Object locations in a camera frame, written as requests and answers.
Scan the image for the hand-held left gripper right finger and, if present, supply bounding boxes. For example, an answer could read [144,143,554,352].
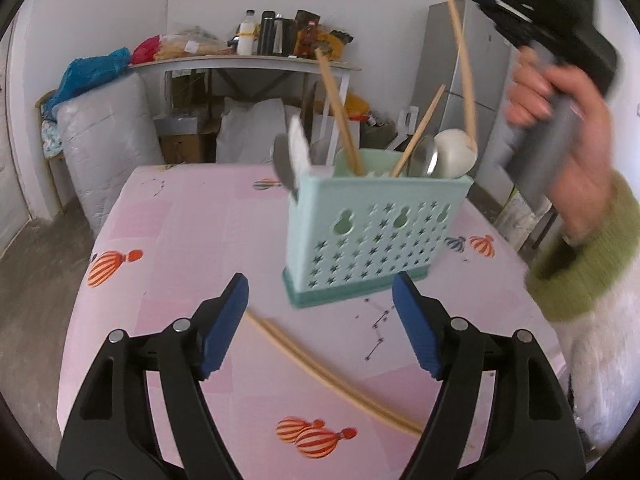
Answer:
[391,271,587,480]

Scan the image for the white plastic sack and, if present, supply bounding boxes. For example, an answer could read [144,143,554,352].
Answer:
[216,97,296,165]

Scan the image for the white refrigerator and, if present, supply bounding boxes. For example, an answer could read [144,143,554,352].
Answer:
[410,0,516,161]

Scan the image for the blue plastic bag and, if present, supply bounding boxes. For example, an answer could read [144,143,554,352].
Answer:
[42,47,132,113]

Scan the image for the person's right forearm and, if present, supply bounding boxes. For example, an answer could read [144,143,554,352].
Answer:
[525,170,640,461]

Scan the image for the white ceramic spoon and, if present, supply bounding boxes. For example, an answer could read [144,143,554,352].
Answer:
[432,128,478,180]
[289,115,313,181]

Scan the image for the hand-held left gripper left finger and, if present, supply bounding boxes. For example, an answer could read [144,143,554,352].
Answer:
[56,272,250,480]

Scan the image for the red plastic bag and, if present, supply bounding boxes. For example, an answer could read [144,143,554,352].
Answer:
[131,35,163,65]

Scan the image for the mint green utensil holder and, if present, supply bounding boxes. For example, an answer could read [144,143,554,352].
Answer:
[281,147,475,309]

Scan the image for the person's right hand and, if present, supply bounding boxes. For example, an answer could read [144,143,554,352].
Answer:
[505,50,618,248]

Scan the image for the pale wooden chopstick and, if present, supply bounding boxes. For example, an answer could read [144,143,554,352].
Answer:
[261,317,426,433]
[390,84,447,178]
[316,49,365,177]
[244,309,426,436]
[435,0,478,147]

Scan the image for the white plastic bottle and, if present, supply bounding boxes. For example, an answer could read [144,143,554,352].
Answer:
[236,9,258,56]

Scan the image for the black thermos flask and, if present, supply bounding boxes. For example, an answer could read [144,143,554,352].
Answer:
[257,10,277,56]

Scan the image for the white side table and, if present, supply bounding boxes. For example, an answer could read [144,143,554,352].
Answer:
[131,54,362,161]

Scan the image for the cardboard box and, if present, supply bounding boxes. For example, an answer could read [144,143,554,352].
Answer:
[160,130,218,165]

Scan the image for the metal spoon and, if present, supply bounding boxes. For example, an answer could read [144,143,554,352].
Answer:
[270,132,300,193]
[406,135,441,179]

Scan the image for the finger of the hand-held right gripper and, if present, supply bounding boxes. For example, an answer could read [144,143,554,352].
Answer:
[480,0,531,50]

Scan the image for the pink printed tablecloth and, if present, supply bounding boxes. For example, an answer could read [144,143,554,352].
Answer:
[56,162,571,466]

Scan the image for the wrapped grey mattress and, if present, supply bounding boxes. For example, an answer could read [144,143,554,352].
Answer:
[56,75,163,238]

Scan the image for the yellow plastic bag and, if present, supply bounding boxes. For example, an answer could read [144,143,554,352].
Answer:
[345,91,373,121]

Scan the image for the clear bag of bread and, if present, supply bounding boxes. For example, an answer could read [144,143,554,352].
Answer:
[159,25,236,61]

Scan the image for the white plastic stool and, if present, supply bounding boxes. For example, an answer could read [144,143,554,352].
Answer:
[397,105,421,151]

